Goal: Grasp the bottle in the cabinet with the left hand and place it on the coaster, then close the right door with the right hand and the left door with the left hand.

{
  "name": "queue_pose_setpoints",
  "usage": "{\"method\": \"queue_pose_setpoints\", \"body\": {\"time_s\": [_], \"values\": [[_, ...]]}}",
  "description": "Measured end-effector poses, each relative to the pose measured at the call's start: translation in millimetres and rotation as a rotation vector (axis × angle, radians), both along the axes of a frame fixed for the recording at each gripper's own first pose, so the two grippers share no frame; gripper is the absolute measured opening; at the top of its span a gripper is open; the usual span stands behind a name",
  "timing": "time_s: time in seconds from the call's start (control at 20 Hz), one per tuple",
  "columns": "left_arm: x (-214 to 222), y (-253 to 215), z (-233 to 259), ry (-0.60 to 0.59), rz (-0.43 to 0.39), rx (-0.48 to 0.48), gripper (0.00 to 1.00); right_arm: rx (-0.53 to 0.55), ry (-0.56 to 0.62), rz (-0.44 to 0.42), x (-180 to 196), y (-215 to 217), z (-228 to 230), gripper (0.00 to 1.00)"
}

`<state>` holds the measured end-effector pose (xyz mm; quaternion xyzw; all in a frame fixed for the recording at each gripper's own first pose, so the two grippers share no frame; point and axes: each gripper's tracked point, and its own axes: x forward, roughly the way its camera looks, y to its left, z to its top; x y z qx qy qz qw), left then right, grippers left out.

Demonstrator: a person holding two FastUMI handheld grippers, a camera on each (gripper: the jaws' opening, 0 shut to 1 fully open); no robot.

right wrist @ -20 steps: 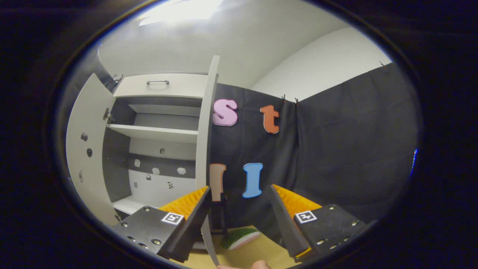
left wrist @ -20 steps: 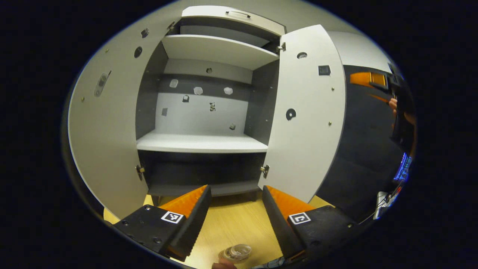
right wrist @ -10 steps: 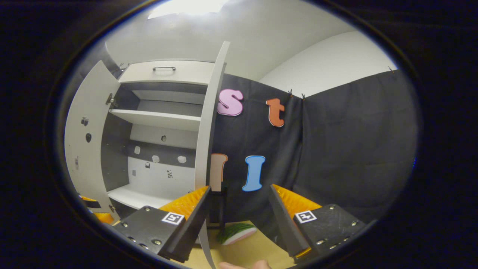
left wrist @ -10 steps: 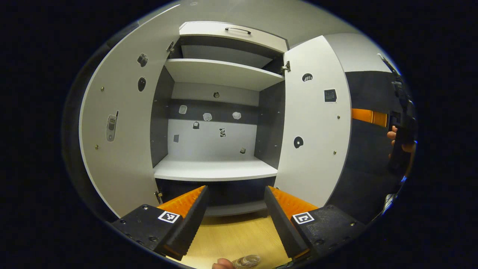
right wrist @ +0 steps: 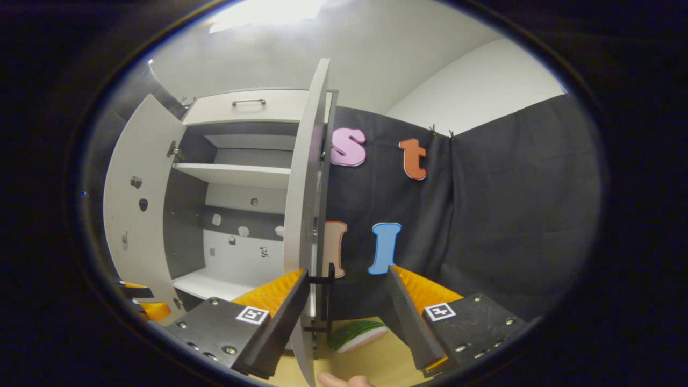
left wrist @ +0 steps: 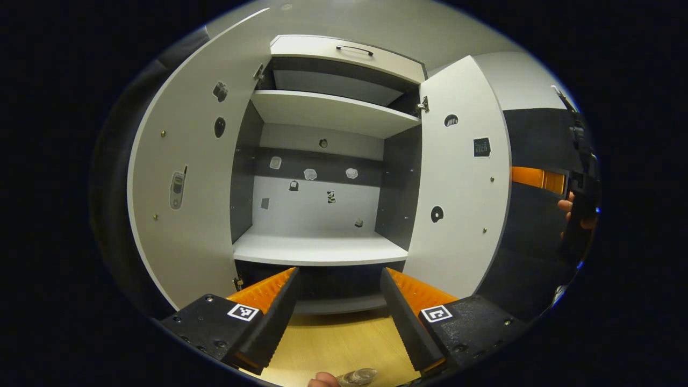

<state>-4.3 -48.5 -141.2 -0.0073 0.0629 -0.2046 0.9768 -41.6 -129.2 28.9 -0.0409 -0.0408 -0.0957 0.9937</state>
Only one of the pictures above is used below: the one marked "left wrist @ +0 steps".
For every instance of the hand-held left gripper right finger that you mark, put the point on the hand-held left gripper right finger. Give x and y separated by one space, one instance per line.
408 322

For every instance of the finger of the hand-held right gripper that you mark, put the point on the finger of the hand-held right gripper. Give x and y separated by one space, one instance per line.
537 179

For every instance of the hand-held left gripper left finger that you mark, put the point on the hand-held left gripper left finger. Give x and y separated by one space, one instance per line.
274 322

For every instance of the clear bottle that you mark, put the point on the clear bottle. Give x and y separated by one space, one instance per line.
357 378

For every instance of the white cabinet door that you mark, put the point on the white cabinet door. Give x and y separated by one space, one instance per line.
457 177
188 242

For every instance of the black backdrop cloth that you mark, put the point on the black backdrop cloth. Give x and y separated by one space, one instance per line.
537 252

